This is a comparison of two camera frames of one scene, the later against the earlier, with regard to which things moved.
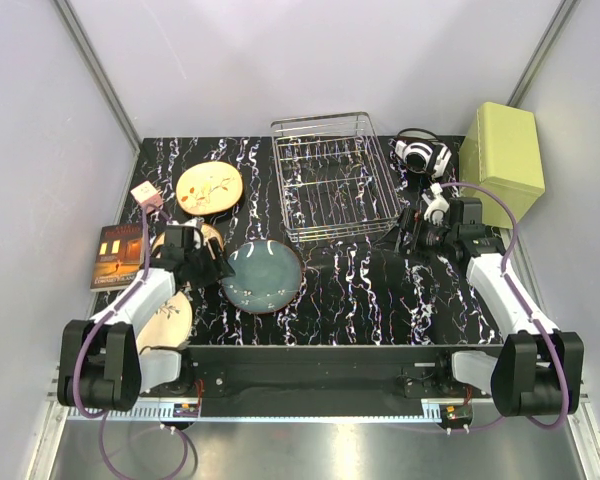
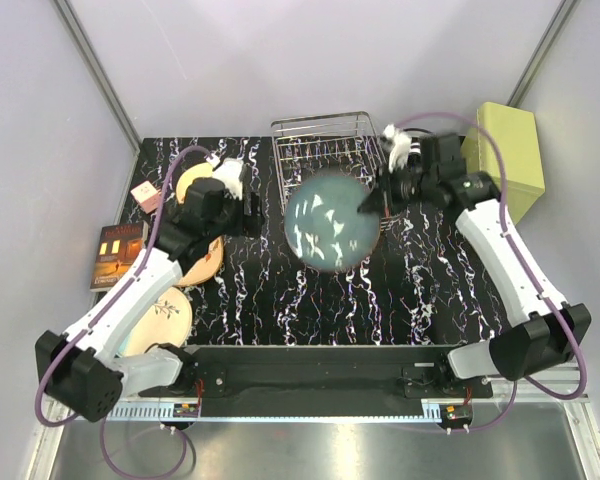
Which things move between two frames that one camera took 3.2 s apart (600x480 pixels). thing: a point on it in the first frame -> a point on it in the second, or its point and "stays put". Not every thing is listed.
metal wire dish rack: [331, 175] stays put
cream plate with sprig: [170, 325] stays put
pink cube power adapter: [148, 194] stays put
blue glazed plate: [267, 276] -> [324, 226]
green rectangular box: [500, 150] stays put
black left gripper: [208, 262] -> [252, 213]
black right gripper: [412, 223] -> [374, 202]
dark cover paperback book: [118, 256] stays put
